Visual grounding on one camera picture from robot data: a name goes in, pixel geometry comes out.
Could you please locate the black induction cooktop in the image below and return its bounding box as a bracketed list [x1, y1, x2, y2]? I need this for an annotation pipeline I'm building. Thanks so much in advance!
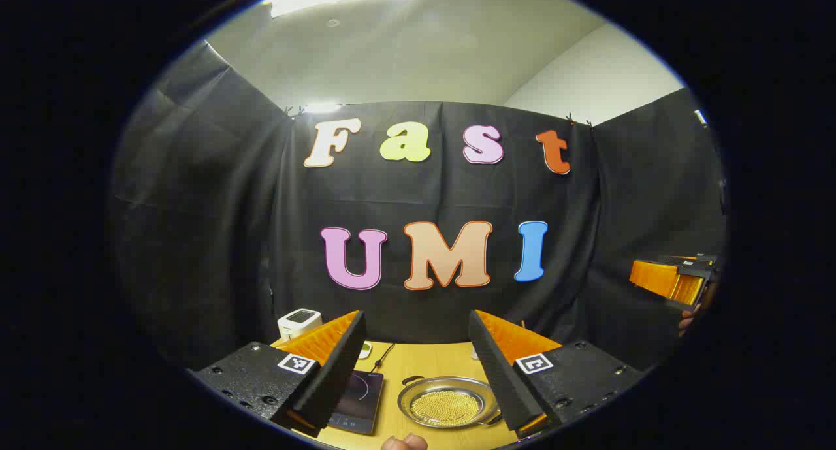
[327, 370, 385, 436]

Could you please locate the white boxy kitchen appliance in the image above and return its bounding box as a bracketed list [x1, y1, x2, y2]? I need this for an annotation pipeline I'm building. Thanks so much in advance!
[278, 308, 323, 340]

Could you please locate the steel pot with black handles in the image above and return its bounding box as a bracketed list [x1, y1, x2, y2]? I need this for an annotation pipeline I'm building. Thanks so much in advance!
[397, 375, 504, 430]

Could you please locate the pile of yellow soybeans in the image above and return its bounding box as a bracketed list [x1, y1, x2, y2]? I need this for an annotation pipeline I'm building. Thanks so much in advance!
[410, 390, 483, 428]

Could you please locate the black power cable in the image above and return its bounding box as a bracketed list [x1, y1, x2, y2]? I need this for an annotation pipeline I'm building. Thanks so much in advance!
[369, 342, 396, 372]

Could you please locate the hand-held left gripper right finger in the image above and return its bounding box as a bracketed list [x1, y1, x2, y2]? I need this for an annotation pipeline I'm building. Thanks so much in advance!
[468, 310, 647, 440]

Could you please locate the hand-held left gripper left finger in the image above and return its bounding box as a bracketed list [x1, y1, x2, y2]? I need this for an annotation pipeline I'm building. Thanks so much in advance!
[189, 310, 366, 438]

